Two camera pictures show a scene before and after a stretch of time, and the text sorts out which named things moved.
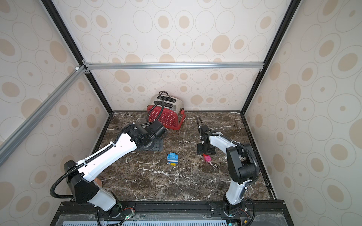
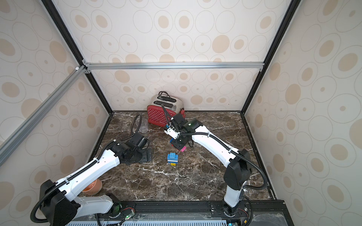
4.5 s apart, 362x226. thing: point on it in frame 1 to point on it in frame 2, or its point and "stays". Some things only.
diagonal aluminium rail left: x=14 y=140 stays
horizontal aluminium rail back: x=222 y=66 stays
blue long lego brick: x=176 y=158 stays
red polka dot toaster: x=168 y=109 stays
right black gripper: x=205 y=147 to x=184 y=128
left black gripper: x=160 y=145 to x=147 y=156
